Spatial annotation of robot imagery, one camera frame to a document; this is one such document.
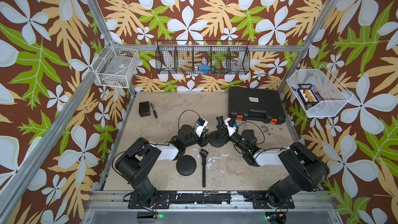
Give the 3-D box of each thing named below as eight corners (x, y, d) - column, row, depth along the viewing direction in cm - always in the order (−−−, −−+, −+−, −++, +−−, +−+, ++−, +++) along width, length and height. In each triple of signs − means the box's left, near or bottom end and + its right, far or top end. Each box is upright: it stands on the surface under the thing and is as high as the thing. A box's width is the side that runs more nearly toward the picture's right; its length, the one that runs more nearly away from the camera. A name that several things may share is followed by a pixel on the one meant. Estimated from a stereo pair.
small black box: (141, 117, 108) (139, 113, 104) (141, 106, 115) (139, 101, 111) (150, 116, 109) (148, 112, 105) (149, 104, 116) (148, 100, 112)
